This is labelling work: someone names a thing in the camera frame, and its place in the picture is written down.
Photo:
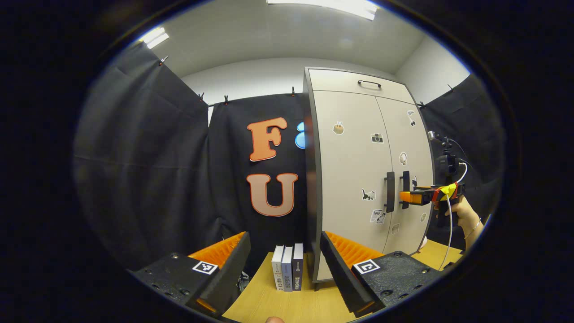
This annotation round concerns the long ceiling light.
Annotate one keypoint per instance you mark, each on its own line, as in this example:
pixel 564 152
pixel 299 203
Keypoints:
pixel 323 6

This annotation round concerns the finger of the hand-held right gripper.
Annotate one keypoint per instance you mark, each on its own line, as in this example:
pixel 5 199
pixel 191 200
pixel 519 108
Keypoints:
pixel 415 197

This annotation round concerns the row of black cloth clips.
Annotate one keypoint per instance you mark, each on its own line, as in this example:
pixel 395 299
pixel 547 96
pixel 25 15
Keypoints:
pixel 226 99

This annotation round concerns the beige double-door shoe cabinet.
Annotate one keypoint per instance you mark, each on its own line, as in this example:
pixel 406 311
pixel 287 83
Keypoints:
pixel 314 188

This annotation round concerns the beige shoe cabinet door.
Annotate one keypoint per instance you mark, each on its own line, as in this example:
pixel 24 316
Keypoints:
pixel 403 134
pixel 350 170

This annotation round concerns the white book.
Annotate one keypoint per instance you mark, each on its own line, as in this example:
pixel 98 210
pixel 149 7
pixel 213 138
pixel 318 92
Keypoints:
pixel 277 269

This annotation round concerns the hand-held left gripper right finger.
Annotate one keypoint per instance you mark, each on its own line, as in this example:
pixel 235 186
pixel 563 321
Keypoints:
pixel 341 273

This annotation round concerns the small ceiling light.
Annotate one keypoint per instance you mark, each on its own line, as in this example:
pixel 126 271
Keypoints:
pixel 154 37

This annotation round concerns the black backdrop cloth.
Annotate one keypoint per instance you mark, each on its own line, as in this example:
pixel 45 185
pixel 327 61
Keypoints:
pixel 143 179

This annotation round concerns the dark navy book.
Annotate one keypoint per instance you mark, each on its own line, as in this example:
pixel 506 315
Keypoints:
pixel 297 267

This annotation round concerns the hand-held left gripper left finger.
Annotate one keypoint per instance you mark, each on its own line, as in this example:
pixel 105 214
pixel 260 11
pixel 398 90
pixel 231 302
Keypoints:
pixel 228 278

